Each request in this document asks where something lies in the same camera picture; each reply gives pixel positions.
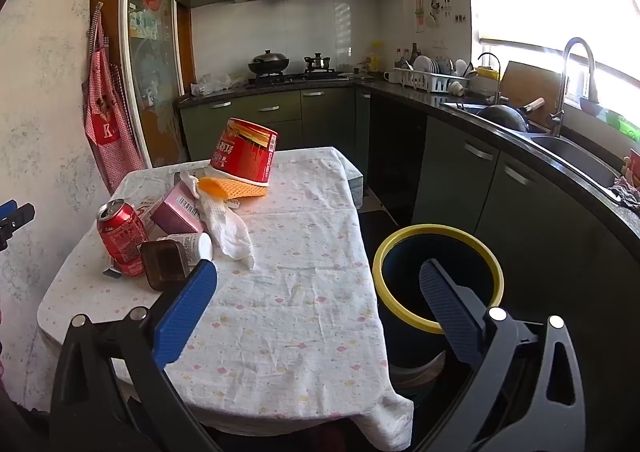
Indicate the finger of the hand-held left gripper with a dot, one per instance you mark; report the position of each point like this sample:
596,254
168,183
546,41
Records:
17,218

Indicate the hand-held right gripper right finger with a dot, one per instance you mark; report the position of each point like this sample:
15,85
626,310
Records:
450,307

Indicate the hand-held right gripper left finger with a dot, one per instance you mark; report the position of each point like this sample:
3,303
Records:
185,312

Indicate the dark brown plastic tray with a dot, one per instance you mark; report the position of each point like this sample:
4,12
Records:
162,264

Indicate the blue bin with yellow rim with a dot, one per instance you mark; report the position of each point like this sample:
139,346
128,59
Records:
405,347

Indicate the small white plastic bottle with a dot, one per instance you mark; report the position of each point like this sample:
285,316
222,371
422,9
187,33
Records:
192,244

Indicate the white tissue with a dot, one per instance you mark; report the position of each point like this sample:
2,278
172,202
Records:
225,227

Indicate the red soda can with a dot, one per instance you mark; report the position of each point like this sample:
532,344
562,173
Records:
122,237

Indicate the pink cardboard box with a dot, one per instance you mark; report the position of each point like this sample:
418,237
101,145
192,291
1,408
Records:
175,214

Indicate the white and red milk carton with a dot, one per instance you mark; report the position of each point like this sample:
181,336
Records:
147,207

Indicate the orange sponge cloth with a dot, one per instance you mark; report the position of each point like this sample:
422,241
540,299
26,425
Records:
235,188

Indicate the red instant noodle cup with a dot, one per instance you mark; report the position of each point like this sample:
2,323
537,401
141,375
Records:
245,151

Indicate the red checkered apron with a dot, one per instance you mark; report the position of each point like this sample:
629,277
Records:
107,121

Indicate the green base cabinet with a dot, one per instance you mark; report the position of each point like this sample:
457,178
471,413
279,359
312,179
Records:
450,171

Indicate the frosted glass sliding door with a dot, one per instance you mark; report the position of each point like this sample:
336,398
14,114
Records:
155,81

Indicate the steel kitchen sink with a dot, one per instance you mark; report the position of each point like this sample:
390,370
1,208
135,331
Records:
575,151

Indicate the white dish rack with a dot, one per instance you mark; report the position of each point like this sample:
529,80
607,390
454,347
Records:
430,79

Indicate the clear plastic bag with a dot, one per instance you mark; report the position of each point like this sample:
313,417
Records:
210,83

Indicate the white mug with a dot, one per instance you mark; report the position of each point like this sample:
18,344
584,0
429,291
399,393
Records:
391,76

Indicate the wooden cutting board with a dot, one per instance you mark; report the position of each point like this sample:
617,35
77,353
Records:
530,81

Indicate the green plastic item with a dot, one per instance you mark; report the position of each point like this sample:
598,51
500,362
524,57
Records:
622,124

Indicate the steel kitchen faucet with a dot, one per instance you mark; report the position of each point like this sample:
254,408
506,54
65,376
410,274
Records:
564,81

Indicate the black gas stove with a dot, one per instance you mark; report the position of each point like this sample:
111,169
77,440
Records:
295,77

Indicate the yellow oil bottle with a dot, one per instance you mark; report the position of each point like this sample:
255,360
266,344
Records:
375,59

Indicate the black wok with lid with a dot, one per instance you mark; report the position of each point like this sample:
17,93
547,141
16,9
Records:
269,62

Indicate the hanging kitchen utensil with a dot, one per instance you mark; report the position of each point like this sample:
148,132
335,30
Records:
433,11

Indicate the wall poster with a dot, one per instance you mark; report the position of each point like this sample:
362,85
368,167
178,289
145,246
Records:
419,11

